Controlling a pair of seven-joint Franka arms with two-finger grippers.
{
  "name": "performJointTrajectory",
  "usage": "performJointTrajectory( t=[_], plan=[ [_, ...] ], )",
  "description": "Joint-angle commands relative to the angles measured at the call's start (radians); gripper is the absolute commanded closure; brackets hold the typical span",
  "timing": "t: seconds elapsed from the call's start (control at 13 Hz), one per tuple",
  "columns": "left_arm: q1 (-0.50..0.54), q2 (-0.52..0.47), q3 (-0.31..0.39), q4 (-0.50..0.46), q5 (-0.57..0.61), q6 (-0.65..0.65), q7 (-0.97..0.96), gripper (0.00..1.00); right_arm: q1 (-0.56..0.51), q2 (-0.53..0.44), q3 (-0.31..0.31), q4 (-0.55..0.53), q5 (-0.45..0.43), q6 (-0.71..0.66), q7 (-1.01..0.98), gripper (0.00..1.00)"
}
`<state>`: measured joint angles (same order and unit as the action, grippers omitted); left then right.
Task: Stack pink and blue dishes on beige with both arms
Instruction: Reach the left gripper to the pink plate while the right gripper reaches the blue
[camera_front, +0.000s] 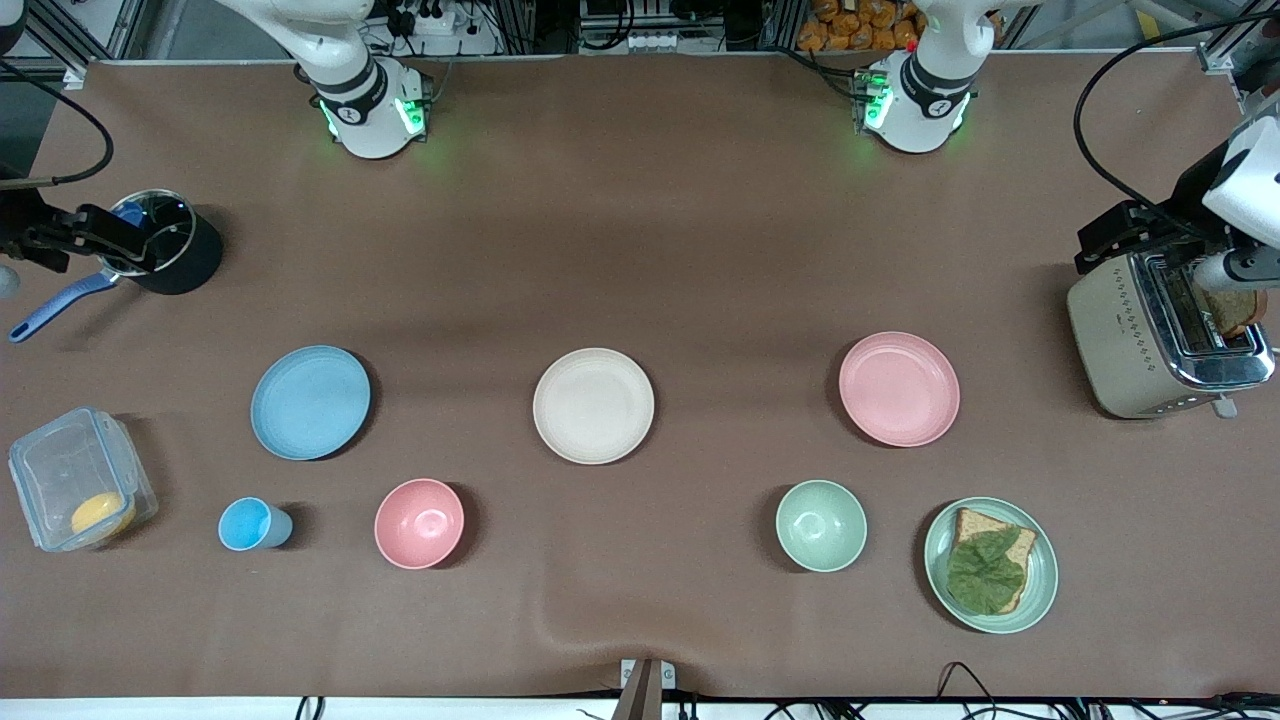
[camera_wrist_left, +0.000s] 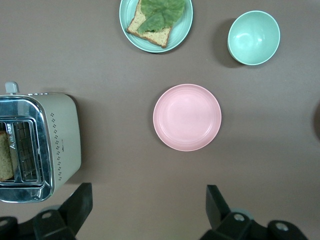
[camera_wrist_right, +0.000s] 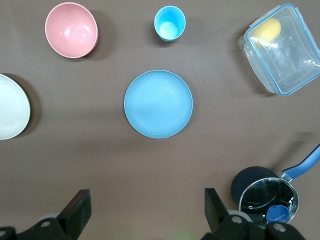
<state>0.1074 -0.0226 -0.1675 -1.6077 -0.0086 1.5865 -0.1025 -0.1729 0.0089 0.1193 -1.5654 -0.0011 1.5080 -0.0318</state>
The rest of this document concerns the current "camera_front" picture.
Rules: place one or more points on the pink plate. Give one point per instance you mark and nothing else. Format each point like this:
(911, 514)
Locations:
(899, 388)

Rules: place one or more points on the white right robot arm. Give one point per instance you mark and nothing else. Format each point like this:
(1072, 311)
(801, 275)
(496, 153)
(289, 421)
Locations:
(365, 120)

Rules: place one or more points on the small blue object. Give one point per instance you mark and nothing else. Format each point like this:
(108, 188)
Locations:
(130, 214)

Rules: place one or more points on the beige plate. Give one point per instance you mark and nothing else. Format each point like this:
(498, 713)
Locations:
(593, 405)

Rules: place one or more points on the beige metal toaster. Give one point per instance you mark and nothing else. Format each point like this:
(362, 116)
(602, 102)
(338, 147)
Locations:
(1120, 340)

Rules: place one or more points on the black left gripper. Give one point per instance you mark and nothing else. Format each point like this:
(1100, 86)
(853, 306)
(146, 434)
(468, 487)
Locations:
(1186, 201)

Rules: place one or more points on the white power strip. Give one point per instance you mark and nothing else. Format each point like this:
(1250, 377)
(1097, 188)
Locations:
(640, 42)

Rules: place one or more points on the blue cup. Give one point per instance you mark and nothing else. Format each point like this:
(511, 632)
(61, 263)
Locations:
(250, 524)

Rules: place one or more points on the metal table clamp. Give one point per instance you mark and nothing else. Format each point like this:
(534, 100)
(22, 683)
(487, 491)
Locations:
(645, 685)

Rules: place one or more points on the blue plate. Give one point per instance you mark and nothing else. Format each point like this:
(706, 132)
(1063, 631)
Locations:
(310, 402)

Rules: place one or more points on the toast slice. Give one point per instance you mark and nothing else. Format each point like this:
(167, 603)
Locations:
(1235, 310)

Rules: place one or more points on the green lettuce leaf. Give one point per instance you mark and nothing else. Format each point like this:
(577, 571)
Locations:
(985, 575)

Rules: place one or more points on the pink bowl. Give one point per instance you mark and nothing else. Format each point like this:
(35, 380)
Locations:
(419, 523)

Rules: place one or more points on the green plate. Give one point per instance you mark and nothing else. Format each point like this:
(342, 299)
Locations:
(1045, 585)

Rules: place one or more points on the orange snack bag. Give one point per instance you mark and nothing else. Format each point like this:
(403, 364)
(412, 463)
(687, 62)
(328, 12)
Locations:
(850, 25)

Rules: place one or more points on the orange food piece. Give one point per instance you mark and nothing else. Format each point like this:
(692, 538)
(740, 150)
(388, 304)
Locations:
(100, 513)

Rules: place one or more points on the green bowl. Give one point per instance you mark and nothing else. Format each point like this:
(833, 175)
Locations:
(821, 525)

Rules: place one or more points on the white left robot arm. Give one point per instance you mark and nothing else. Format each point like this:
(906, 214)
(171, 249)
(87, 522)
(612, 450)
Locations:
(930, 100)

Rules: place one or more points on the brown table cover cloth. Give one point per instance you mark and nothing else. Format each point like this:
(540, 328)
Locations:
(700, 250)

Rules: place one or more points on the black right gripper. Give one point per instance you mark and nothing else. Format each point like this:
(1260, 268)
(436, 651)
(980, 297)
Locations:
(14, 222)

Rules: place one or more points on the clear plastic container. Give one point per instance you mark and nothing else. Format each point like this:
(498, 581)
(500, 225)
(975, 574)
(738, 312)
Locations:
(60, 465)

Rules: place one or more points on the brown bread slice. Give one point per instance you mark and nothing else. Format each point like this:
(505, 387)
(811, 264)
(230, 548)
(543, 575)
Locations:
(975, 524)

